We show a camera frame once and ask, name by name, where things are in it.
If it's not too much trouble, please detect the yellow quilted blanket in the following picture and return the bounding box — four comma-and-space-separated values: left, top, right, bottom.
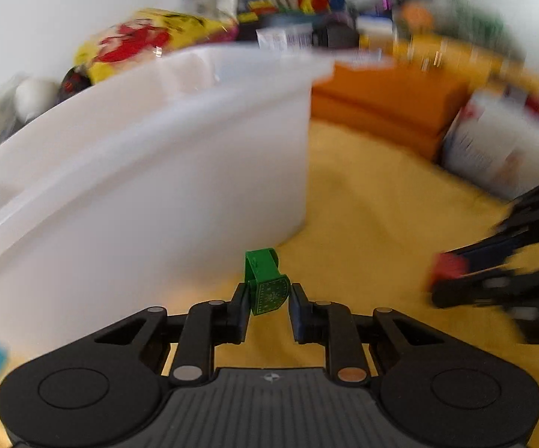
0, 119, 539, 448

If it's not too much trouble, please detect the small black box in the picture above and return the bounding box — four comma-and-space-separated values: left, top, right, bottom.
318, 21, 361, 50

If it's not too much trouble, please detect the yellow snack bag red print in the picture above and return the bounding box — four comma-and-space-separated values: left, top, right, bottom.
73, 8, 239, 85

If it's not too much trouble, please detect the white plastic bin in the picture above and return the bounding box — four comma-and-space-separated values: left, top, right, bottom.
0, 44, 338, 369

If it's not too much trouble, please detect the white carton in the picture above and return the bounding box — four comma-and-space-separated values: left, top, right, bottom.
441, 91, 539, 199

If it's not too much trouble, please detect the green white packet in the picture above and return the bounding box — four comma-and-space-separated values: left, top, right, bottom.
437, 0, 503, 43

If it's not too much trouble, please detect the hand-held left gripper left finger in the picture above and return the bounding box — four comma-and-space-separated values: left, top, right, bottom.
64, 282, 252, 386

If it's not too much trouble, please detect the orange box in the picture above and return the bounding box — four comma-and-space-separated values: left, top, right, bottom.
310, 63, 470, 159

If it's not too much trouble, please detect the long yellow box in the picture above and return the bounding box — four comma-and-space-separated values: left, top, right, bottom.
393, 35, 539, 96

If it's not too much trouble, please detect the green toy piece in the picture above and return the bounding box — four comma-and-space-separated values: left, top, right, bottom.
244, 248, 291, 317

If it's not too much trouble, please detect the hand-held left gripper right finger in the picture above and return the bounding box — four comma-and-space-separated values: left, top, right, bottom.
288, 283, 475, 386

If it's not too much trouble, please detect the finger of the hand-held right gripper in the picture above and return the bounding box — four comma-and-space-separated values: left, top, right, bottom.
453, 175, 539, 272
430, 261, 539, 309

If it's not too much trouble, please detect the black red round packet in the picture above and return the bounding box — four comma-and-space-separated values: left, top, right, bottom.
57, 66, 93, 103

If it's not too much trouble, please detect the red toy block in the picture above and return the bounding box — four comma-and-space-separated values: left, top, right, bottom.
430, 252, 468, 285

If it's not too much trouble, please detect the small white box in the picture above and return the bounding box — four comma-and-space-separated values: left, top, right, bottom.
255, 25, 314, 50

